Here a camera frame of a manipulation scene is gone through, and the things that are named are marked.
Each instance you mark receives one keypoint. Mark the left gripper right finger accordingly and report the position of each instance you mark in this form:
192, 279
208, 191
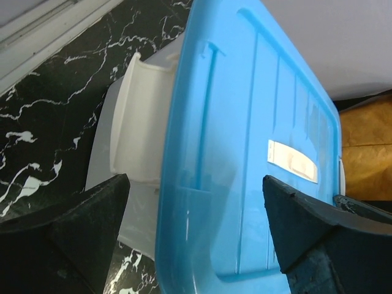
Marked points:
316, 254

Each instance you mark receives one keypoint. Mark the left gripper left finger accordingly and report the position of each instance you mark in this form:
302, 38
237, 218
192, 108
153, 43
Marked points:
67, 247

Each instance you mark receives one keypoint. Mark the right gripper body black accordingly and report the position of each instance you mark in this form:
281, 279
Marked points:
353, 213

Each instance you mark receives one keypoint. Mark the white plastic tub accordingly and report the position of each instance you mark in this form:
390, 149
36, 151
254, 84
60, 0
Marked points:
130, 139

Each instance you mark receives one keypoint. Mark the light blue tub lid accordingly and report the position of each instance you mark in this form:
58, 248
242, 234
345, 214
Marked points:
245, 104

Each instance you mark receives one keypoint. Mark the brown paper bag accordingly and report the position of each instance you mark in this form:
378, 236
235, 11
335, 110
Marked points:
366, 149

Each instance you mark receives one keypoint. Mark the aluminium rail frame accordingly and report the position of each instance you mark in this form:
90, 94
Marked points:
30, 38

